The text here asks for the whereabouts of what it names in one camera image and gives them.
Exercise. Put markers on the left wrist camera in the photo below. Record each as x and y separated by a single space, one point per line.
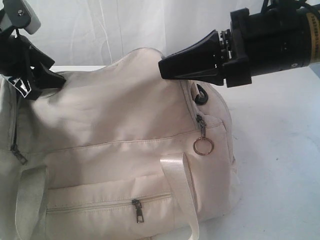
18 14

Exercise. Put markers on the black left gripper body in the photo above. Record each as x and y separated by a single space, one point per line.
19 62

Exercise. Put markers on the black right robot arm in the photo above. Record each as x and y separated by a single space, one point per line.
313 17

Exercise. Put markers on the beige duffel bag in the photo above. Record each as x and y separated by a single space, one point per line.
116 154

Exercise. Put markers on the white backdrop curtain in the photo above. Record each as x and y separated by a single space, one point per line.
100 32

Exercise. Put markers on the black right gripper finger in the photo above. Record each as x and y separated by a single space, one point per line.
203 66
206 48

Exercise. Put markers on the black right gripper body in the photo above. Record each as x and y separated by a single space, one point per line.
263 43

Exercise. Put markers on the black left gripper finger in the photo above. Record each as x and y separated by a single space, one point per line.
48 79

